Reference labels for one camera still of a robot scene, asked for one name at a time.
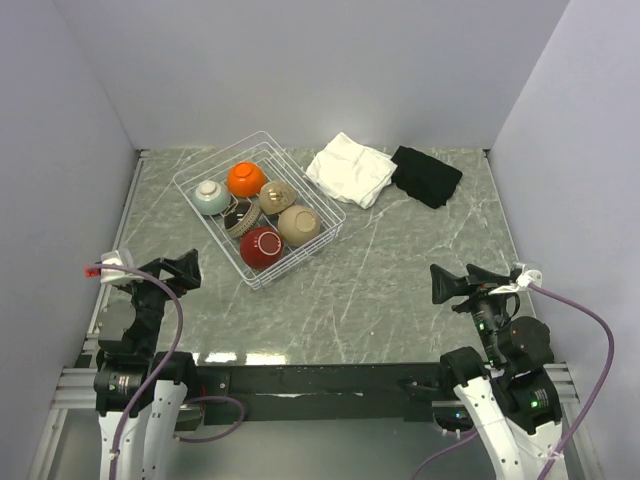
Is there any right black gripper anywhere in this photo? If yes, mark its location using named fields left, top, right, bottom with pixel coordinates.
left=428, top=261, right=514, bottom=365

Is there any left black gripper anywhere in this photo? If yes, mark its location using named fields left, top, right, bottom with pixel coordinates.
left=117, top=247, right=199, bottom=354

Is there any dark brown striped bowl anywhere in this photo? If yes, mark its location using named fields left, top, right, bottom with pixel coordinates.
left=222, top=199, right=261, bottom=238

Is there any orange ceramic bowl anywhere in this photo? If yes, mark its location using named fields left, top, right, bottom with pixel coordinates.
left=227, top=161, right=267, bottom=197

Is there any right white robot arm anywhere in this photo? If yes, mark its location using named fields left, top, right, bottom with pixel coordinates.
left=430, top=264, right=562, bottom=479

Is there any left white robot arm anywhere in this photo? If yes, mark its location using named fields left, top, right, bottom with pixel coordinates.
left=85, top=249, right=201, bottom=479

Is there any red ceramic bowl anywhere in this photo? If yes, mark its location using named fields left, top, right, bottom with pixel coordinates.
left=240, top=227, right=284, bottom=271

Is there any pale green ceramic bowl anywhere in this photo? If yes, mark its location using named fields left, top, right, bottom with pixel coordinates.
left=191, top=180, right=231, bottom=216

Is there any black folded cloth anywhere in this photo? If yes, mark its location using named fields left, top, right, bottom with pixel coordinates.
left=391, top=146, right=463, bottom=209

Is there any tan floral bowl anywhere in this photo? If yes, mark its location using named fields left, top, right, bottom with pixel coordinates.
left=277, top=205, right=321, bottom=247

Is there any black base beam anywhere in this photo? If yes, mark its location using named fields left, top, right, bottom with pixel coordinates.
left=197, top=363, right=462, bottom=422

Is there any white folded cloth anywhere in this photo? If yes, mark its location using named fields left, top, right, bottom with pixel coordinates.
left=306, top=132, right=397, bottom=209

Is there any white wire dish rack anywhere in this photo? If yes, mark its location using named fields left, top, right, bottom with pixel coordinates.
left=173, top=131, right=346, bottom=290

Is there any aluminium frame rail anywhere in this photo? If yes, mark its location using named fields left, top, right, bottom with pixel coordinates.
left=27, top=149, right=149, bottom=479

